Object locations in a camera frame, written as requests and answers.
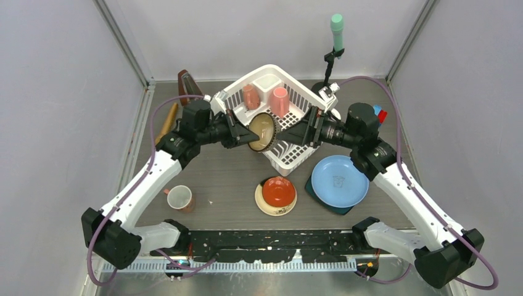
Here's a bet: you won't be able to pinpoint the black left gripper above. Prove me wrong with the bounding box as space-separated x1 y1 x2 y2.
197 109 258 149

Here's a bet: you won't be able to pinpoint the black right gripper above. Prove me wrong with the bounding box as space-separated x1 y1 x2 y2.
276 105 360 150

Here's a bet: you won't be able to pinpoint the brown ceramic bowl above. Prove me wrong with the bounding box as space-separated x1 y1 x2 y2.
248 112 281 153

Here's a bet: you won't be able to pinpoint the pink mug with handle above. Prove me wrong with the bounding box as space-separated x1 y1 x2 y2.
242 84 260 110

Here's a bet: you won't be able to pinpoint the pink cup white inside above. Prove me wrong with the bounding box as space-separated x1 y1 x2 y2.
270 87 290 118

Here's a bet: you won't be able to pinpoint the white plastic dish rack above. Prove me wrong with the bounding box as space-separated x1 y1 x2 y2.
223 64 325 176

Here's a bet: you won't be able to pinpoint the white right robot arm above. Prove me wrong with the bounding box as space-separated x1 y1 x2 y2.
277 103 485 289

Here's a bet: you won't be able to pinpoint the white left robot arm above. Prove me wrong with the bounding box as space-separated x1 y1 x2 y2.
81 99 259 269

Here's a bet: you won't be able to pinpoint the dark green square plate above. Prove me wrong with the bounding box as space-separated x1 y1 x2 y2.
305 176 353 215

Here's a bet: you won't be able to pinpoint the light blue plate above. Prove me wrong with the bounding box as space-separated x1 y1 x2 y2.
311 155 369 208

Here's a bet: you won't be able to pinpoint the orange saucer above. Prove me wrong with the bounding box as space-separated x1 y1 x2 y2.
261 176 297 207

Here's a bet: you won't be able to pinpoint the cream patterned plate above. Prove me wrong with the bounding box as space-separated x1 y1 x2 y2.
254 178 297 216

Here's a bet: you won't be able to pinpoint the brown wooden metronome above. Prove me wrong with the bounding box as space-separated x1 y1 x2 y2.
178 70 204 96

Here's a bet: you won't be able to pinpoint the wooden rolling pin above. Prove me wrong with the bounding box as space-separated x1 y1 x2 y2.
155 102 178 145

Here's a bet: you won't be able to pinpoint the colourful toy blocks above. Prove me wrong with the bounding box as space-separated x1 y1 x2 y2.
373 105 388 125

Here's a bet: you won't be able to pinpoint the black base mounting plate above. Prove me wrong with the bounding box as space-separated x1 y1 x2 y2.
164 229 385 263

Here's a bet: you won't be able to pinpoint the green microphone on stand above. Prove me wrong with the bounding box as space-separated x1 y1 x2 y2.
311 14 345 94

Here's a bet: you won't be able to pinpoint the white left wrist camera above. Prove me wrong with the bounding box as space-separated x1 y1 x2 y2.
204 89 229 115

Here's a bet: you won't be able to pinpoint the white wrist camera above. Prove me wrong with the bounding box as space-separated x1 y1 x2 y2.
204 89 229 115
318 83 340 111

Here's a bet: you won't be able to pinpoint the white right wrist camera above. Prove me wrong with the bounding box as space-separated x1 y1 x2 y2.
318 83 340 111

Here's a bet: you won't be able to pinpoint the white mug pink handle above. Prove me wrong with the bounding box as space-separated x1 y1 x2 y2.
163 185 196 213

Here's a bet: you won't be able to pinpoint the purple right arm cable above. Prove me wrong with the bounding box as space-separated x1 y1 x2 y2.
337 76 500 292

